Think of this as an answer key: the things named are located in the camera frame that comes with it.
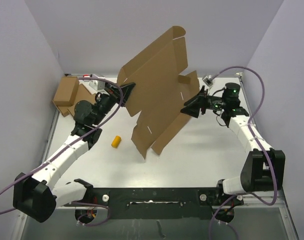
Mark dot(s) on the yellow foam cylinder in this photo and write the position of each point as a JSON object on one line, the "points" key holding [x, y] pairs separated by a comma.
{"points": [[116, 141]]}

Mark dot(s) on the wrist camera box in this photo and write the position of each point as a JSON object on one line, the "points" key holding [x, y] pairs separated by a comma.
{"points": [[95, 84], [208, 80]]}

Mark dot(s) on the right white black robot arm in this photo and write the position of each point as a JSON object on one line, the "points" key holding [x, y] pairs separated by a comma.
{"points": [[264, 166]]}

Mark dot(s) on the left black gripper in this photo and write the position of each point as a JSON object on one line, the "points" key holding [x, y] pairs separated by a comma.
{"points": [[112, 91]]}

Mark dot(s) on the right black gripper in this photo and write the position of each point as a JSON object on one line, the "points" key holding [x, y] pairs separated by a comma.
{"points": [[200, 101]]}

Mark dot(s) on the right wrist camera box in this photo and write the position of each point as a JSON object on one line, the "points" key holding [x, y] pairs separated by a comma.
{"points": [[208, 80]]}

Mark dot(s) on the flat cardboard piece underneath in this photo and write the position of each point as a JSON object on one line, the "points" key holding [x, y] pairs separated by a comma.
{"points": [[81, 90]]}

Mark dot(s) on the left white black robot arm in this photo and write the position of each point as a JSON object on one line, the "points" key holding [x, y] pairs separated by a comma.
{"points": [[80, 141]]}

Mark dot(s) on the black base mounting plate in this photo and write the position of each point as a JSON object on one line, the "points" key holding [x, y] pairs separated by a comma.
{"points": [[165, 203]]}

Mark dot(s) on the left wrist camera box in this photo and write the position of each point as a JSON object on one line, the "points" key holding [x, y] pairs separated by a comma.
{"points": [[95, 84]]}

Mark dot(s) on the aluminium frame rail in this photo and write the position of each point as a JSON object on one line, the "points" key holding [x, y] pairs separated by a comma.
{"points": [[24, 215]]}

